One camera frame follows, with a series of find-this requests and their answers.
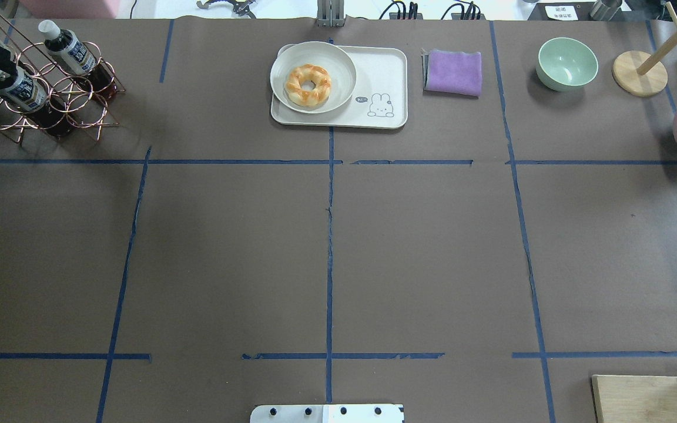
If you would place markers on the tea bottle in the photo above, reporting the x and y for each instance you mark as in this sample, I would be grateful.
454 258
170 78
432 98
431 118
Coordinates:
35 102

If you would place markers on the tea bottle right rack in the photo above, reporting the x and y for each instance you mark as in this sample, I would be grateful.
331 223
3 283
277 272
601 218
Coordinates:
73 56

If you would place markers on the cream bunny serving tray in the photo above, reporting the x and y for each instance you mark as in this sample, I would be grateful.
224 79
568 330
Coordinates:
379 99

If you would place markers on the glazed twisted donut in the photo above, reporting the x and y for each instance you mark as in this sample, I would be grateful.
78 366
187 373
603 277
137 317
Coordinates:
308 85

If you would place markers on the white round plate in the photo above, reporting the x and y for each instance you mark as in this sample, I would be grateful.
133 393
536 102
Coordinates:
340 67

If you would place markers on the purple folded cloth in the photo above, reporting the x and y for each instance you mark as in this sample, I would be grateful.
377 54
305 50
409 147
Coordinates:
452 72

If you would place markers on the mint green bowl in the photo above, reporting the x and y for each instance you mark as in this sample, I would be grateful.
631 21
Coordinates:
566 64

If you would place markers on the wooden mug tree stand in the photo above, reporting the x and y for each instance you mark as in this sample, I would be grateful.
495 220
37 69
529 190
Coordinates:
642 74

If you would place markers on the bamboo cutting board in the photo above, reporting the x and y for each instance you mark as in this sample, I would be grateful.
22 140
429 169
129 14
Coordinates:
634 398

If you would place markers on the copper wire bottle rack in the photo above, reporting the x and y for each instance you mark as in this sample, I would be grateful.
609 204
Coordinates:
81 105

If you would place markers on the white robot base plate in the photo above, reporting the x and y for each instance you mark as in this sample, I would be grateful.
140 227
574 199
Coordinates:
329 413

